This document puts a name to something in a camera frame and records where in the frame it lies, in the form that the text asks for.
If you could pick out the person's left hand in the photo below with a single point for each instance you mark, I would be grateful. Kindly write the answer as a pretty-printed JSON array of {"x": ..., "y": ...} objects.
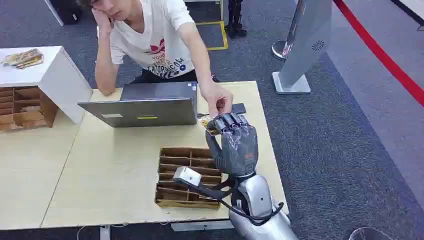
[{"x": 217, "y": 97}]

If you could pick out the person's right hand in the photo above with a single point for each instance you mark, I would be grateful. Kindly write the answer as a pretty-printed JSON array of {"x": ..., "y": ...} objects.
[{"x": 103, "y": 23}]

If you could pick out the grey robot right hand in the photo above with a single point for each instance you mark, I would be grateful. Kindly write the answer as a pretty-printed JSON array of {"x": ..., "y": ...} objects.
[{"x": 240, "y": 149}]

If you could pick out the yellow printed card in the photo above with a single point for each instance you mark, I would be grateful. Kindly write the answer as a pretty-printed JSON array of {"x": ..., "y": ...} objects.
[{"x": 207, "y": 123}]

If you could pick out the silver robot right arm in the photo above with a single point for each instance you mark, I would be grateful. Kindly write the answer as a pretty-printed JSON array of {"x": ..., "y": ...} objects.
[{"x": 258, "y": 198}]

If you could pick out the black box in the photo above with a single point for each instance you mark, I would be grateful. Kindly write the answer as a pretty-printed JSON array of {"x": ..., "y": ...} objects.
[{"x": 68, "y": 11}]

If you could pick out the person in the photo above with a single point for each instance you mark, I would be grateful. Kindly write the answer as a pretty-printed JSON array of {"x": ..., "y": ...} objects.
[{"x": 159, "y": 33}]

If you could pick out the grey laptop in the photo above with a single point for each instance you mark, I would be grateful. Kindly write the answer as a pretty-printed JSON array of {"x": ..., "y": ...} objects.
[{"x": 149, "y": 111}]

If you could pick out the white cabinet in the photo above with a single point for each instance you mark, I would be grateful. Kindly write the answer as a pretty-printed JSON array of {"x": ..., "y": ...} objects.
[{"x": 56, "y": 76}]

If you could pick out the wooden slotted card box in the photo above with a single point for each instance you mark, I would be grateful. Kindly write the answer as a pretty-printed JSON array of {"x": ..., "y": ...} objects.
[{"x": 179, "y": 185}]

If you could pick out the chrome stanchion base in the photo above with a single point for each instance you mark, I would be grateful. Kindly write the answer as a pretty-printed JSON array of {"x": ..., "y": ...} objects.
[{"x": 279, "y": 49}]

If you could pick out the grey kiosk stand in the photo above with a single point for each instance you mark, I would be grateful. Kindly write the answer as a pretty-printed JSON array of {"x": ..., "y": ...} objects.
[{"x": 308, "y": 43}]

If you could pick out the wooden compartment box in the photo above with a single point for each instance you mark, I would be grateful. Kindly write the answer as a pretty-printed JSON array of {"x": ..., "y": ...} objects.
[{"x": 26, "y": 109}]

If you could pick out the clear glass dome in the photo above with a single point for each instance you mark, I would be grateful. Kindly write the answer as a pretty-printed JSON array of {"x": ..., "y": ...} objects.
[{"x": 369, "y": 234}]

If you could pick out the metal desk leg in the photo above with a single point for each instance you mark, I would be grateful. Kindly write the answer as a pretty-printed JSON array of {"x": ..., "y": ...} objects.
[{"x": 105, "y": 232}]

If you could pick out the red barrier belt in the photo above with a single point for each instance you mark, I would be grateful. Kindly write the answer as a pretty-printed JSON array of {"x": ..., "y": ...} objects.
[{"x": 381, "y": 54}]

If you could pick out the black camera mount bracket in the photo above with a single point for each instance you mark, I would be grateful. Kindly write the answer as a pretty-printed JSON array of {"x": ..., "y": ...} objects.
[{"x": 212, "y": 192}]

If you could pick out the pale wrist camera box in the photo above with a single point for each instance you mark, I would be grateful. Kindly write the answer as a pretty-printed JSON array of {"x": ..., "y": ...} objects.
[{"x": 187, "y": 176}]

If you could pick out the metal desk bracket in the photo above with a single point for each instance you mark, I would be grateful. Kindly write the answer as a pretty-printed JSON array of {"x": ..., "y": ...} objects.
[{"x": 202, "y": 226}]

